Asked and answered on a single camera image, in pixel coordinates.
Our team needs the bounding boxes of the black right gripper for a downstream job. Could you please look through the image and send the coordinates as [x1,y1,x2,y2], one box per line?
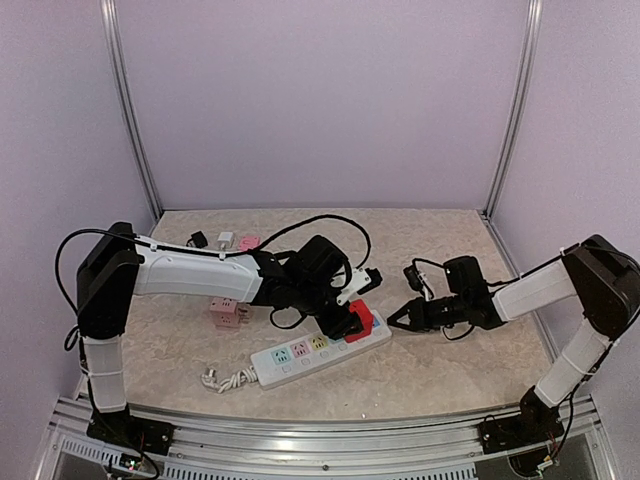
[387,293,469,333]

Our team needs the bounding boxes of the red cube socket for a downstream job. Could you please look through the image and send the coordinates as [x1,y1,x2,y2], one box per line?
[344,299,374,344]

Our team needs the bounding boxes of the pink folding extension socket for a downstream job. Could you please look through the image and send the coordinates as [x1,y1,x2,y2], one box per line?
[238,236,261,252]

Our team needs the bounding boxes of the white power strip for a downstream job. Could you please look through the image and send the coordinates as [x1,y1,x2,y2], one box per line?
[250,311,392,390]

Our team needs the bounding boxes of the pink cube socket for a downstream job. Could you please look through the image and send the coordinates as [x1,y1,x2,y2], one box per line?
[209,297,252,329]

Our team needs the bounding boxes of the white usb charger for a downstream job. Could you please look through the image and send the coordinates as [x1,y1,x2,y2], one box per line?
[216,231,235,251]

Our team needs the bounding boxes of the black power adapter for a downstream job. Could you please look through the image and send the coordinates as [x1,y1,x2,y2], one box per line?
[186,231,208,249]

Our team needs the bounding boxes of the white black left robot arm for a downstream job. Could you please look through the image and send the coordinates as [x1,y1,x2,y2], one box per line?
[62,222,382,445]

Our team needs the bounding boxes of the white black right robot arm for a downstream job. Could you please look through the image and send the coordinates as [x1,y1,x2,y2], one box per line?
[387,235,639,444]

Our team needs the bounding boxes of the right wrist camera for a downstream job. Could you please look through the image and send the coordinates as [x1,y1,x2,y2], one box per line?
[403,265,434,301]

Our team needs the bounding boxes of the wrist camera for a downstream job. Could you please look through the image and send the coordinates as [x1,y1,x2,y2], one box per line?
[336,268,383,305]
[403,265,434,301]

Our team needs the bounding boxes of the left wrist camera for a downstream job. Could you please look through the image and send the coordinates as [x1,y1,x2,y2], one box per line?
[336,268,383,305]

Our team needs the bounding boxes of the white power strip cord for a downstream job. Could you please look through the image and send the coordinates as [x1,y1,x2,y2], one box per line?
[199,364,259,394]

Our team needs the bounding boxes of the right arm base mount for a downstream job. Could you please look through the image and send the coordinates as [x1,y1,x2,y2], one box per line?
[477,415,564,454]

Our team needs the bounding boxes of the aluminium front rail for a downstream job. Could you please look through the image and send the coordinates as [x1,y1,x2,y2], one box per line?
[27,396,623,479]

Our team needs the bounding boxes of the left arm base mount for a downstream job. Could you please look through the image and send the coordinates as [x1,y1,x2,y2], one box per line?
[87,416,175,456]

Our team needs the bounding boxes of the right aluminium frame post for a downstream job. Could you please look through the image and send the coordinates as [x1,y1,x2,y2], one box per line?
[482,0,544,219]

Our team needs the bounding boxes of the aluminium frame post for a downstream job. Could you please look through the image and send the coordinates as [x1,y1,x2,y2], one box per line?
[482,0,544,219]
[99,0,164,222]

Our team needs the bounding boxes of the left aluminium frame post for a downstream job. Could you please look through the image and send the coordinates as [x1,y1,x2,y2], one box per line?
[99,0,164,222]

